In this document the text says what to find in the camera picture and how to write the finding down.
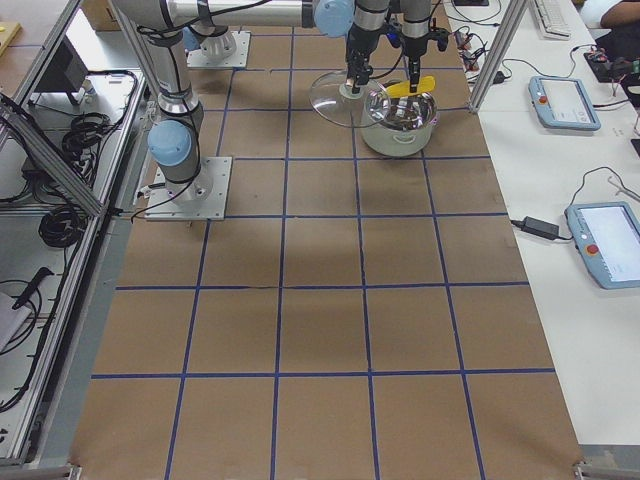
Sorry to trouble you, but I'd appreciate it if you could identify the cardboard box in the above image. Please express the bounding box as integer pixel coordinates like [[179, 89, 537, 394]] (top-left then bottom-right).
[[80, 0, 120, 32]]

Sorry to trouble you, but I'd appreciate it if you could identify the aluminium side frame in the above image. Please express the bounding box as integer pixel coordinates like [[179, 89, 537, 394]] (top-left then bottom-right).
[[1, 1, 158, 472]]

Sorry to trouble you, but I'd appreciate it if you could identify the pale green cooking pot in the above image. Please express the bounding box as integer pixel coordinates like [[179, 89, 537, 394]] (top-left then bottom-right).
[[360, 93, 438, 157]]

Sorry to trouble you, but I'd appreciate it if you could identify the aluminium frame post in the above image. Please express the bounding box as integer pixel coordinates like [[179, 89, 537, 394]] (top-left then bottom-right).
[[469, 0, 527, 113]]

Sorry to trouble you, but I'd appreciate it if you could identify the near blue teach pendant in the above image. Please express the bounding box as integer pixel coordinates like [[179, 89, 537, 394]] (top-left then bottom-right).
[[565, 201, 639, 290]]

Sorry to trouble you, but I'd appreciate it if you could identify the blue teach pendant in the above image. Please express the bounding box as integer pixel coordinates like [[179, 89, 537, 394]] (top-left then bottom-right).
[[565, 201, 639, 290], [528, 76, 601, 131]]

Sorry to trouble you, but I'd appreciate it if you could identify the white keyboard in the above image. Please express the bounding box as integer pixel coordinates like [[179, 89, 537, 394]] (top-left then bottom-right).
[[529, 0, 571, 41]]

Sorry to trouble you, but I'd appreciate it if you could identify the far blue teach pendant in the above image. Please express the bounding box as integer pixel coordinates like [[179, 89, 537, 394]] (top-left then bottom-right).
[[528, 76, 601, 131]]

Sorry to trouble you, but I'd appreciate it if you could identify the black monitor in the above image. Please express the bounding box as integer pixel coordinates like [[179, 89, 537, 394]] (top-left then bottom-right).
[[35, 36, 88, 105]]

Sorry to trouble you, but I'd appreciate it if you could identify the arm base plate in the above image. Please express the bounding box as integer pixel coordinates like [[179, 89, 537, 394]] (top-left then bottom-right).
[[143, 157, 233, 221], [187, 31, 251, 70]]

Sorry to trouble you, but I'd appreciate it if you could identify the coiled black cable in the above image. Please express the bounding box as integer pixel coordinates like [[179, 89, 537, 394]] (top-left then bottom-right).
[[38, 204, 87, 250]]

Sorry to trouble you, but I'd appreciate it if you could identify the black power adapter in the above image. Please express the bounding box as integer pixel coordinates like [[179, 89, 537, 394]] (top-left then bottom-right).
[[521, 216, 559, 240]]

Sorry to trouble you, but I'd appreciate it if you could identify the glass pot lid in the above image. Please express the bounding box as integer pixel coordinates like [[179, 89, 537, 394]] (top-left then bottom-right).
[[309, 71, 391, 128]]

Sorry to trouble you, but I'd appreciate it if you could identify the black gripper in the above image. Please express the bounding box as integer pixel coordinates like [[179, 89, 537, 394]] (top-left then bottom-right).
[[345, 24, 382, 95], [402, 20, 448, 94]]

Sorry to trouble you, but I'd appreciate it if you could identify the yellow corn cob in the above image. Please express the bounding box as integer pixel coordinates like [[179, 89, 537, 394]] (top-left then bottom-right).
[[384, 75, 436, 99]]

